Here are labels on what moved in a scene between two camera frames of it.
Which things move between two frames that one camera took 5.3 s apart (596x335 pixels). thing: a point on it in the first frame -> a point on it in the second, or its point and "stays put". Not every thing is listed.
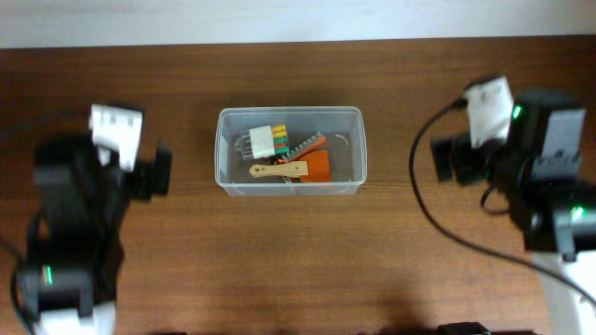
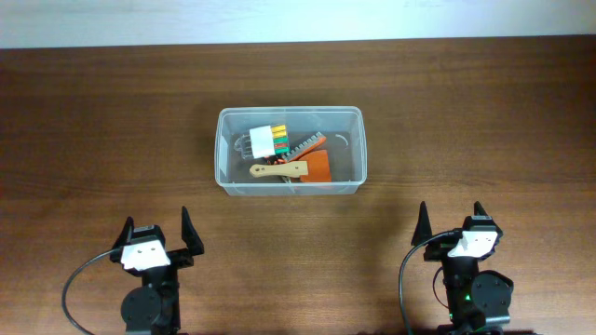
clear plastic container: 290,150 stays put
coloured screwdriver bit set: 264,141 stays put
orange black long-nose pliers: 277,159 -> 276,159
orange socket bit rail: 307,145 stays put
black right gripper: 461,153 -> 439,248
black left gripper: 153,178 -> 184,258
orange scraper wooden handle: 315,167 stays put
